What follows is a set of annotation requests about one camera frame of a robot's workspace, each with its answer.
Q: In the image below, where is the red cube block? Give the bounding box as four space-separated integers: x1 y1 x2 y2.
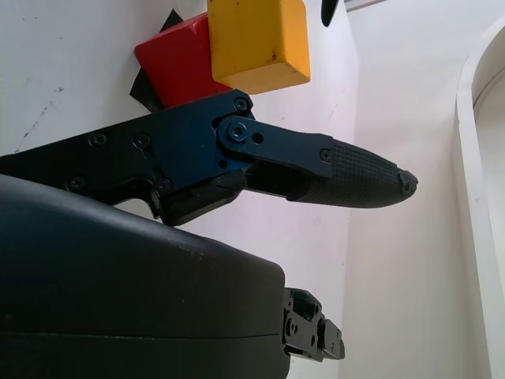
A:
133 11 234 110

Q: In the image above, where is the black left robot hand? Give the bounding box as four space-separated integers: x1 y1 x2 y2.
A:
320 0 341 28

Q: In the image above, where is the white arched frame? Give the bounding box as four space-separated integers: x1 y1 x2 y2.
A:
455 15 505 379

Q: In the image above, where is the yellow cube block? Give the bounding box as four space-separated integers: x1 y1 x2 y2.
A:
207 0 312 96

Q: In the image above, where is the black tape strip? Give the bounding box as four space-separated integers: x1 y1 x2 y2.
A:
128 9 185 114

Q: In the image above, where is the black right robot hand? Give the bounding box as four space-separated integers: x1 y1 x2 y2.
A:
0 88 419 379

